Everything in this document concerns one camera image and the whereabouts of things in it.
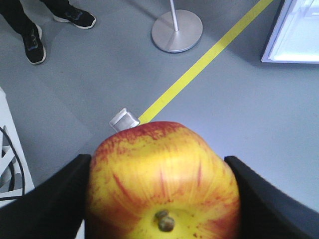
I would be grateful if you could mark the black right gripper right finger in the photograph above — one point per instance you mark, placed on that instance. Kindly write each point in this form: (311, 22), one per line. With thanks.
(267, 212)

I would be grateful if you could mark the silver round stand base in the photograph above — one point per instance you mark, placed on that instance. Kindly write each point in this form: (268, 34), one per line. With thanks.
(177, 30)

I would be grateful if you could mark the red yellow apple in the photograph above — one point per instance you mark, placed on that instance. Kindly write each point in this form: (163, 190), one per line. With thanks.
(160, 180)

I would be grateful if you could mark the left black sneaker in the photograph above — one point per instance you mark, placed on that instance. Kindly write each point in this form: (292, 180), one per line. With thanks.
(34, 48)

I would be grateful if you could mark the black sneaker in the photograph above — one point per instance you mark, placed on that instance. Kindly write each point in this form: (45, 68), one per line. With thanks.
(34, 48)
(78, 17)

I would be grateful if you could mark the right black sneaker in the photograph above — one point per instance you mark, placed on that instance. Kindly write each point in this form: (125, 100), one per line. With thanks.
(78, 17)

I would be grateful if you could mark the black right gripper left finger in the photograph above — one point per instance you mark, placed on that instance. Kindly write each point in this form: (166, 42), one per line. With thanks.
(53, 210)

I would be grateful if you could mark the small silver metal block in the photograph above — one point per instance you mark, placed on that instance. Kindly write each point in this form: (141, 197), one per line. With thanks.
(123, 120)

